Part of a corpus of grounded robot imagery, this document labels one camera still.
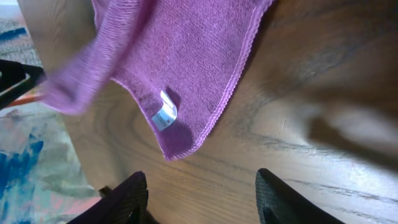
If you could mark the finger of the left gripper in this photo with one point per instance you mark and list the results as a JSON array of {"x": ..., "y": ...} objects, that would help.
[{"x": 17, "y": 79}]

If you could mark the purple cloth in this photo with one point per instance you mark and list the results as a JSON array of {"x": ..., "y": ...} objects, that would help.
[{"x": 180, "y": 61}]

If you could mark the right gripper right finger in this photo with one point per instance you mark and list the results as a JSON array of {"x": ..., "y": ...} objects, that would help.
[{"x": 279, "y": 203}]

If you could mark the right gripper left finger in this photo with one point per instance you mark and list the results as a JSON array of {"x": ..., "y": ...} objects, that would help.
[{"x": 126, "y": 204}]

